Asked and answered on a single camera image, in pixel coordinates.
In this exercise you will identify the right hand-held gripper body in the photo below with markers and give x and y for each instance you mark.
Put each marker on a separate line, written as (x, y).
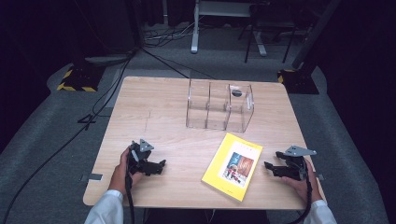
(295, 165)

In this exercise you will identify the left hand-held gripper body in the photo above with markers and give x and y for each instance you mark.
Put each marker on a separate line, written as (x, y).
(140, 161)

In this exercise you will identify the yellow book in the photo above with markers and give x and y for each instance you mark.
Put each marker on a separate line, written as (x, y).
(232, 166)

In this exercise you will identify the clear acrylic divided organizer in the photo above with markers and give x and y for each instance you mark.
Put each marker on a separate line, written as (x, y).
(218, 107)

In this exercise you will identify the person's right hand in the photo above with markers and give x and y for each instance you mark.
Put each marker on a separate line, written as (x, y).
(303, 186)

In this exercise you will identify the person's left hand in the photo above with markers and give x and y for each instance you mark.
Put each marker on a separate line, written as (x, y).
(120, 177)

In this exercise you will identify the grey tape strip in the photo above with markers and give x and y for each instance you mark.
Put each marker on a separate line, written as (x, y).
(320, 177)
(93, 177)

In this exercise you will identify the yellow black striped stand base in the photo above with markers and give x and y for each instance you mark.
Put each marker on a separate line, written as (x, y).
(79, 79)
(299, 82)

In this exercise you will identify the grey slanted metal pole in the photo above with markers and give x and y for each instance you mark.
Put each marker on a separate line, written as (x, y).
(314, 34)

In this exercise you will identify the black chair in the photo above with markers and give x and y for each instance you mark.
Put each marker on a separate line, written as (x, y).
(267, 25)

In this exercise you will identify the white desk frame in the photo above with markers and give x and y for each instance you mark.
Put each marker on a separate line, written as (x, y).
(195, 31)

